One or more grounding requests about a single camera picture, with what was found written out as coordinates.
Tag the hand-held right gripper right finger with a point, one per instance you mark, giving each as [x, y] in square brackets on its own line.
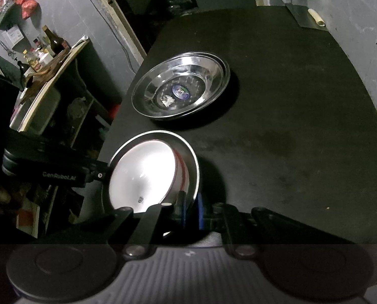
[201, 210]

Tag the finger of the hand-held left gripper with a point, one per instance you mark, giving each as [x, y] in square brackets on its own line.
[99, 171]

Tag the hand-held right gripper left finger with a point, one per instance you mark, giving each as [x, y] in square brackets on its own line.
[155, 218]

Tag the steel bowl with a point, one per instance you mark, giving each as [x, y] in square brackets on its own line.
[193, 171]

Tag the white plastic tub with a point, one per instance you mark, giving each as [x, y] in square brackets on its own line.
[44, 110]

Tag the red plastic container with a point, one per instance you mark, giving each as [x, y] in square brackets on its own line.
[114, 111]

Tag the cream wooden counter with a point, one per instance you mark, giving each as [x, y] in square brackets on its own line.
[55, 72]

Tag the black bottle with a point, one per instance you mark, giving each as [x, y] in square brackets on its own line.
[24, 71]

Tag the small white bottle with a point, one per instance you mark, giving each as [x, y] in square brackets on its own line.
[45, 58]

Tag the brown glass bottle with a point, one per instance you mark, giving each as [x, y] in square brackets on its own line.
[58, 41]

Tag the white cardboard box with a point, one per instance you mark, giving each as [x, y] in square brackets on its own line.
[13, 34]

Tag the red plastic bag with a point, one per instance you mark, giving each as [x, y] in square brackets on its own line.
[27, 4]

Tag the kitchen cleaver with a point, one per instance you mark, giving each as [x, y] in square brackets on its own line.
[302, 15]

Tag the small cream cylinder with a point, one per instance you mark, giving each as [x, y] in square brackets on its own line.
[317, 17]

